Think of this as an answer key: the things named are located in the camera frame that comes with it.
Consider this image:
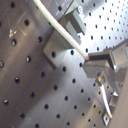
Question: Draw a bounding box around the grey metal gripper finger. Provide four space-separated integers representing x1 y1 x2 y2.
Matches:
82 49 115 78
95 72 128 122

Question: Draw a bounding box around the white cable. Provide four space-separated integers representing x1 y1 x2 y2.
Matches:
32 0 90 62

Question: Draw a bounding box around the small square metal nut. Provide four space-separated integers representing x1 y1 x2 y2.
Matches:
102 113 111 126

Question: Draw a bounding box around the grey metal cable clip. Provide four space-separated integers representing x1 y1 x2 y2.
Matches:
42 7 88 70

